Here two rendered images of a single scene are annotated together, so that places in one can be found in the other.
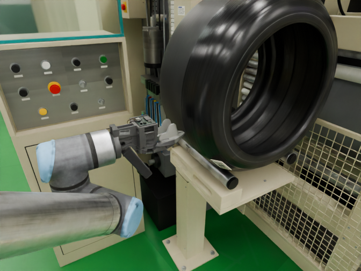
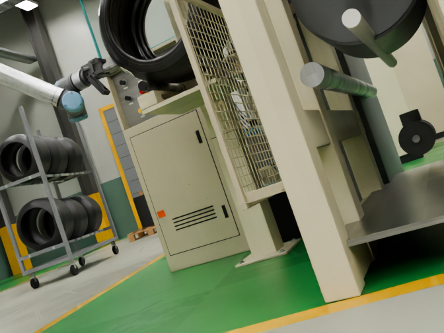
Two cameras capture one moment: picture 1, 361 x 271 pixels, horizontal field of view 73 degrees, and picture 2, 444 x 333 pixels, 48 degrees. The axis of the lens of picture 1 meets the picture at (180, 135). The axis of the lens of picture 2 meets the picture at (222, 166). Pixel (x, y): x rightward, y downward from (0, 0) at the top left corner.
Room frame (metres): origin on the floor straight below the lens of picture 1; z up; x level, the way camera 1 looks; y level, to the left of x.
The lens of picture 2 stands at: (-0.49, -1.97, 0.39)
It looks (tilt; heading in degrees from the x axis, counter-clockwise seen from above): 2 degrees up; 53
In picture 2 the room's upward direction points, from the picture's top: 19 degrees counter-clockwise
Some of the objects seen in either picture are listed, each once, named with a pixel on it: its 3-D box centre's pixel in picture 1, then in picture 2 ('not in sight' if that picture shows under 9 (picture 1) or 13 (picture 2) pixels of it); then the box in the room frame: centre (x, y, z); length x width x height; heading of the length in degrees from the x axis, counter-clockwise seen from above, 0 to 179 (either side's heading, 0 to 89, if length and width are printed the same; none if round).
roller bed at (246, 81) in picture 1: (264, 83); not in sight; (1.20, -0.43, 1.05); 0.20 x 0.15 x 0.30; 29
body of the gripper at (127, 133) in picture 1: (134, 137); (94, 71); (0.56, 0.12, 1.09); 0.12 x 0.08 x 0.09; 119
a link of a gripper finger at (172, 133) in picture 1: (172, 132); (110, 62); (0.60, 0.02, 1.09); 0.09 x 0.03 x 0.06; 119
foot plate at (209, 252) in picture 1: (189, 247); (268, 251); (1.04, -0.06, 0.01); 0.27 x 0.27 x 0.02; 29
